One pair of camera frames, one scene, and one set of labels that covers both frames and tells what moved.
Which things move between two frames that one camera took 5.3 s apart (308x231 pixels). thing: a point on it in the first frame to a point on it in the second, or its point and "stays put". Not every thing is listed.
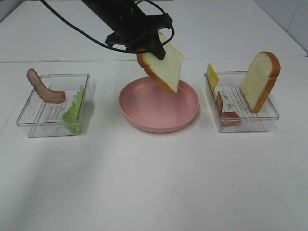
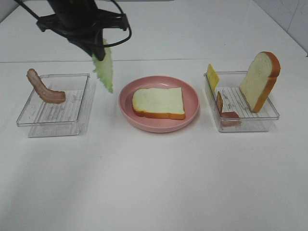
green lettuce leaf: [71, 115] to [104, 68]
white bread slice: [260, 79] stays put
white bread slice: [167, 71] to [159, 103]
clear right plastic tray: [231, 109] stays put
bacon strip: [227, 119] stays put
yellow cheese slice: [213, 77] stays put
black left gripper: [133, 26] to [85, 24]
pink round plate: [146, 106] stays put
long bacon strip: [47, 95] stays put
